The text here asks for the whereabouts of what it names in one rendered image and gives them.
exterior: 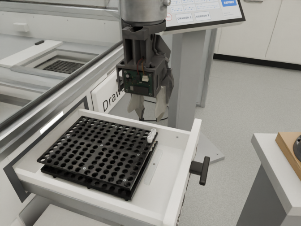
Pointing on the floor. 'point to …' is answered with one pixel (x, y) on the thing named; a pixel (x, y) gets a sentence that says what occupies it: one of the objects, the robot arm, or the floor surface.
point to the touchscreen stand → (188, 89)
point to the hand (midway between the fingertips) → (150, 112)
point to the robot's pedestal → (272, 188)
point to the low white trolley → (65, 218)
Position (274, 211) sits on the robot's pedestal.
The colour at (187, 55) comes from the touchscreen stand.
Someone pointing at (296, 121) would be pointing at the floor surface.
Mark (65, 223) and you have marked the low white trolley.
